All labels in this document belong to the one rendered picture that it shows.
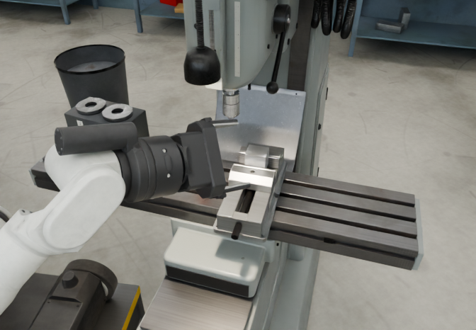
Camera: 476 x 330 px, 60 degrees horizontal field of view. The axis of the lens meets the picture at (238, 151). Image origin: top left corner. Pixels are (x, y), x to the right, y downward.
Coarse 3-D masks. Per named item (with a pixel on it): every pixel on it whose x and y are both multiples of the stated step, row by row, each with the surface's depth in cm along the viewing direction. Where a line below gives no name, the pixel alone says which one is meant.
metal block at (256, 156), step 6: (246, 150) 118; (252, 150) 118; (258, 150) 118; (264, 150) 118; (246, 156) 116; (252, 156) 116; (258, 156) 115; (264, 156) 115; (246, 162) 118; (252, 162) 117; (258, 162) 116; (264, 162) 116
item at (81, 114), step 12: (72, 108) 128; (84, 108) 126; (96, 108) 126; (108, 108) 126; (120, 108) 126; (132, 108) 128; (72, 120) 126; (84, 120) 124; (96, 120) 123; (108, 120) 122; (120, 120) 122; (132, 120) 123; (144, 120) 129; (144, 132) 130
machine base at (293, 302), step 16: (304, 256) 199; (288, 272) 191; (304, 272) 191; (288, 288) 184; (304, 288) 184; (288, 304) 178; (304, 304) 180; (272, 320) 172; (288, 320) 172; (304, 320) 177
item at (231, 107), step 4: (224, 100) 108; (228, 100) 108; (232, 100) 108; (236, 100) 108; (224, 104) 109; (228, 104) 108; (232, 104) 108; (236, 104) 109; (224, 108) 110; (228, 108) 109; (232, 108) 109; (236, 108) 110; (224, 112) 111; (228, 112) 110; (232, 112) 110; (236, 112) 110; (228, 116) 111; (232, 116) 111; (236, 116) 111
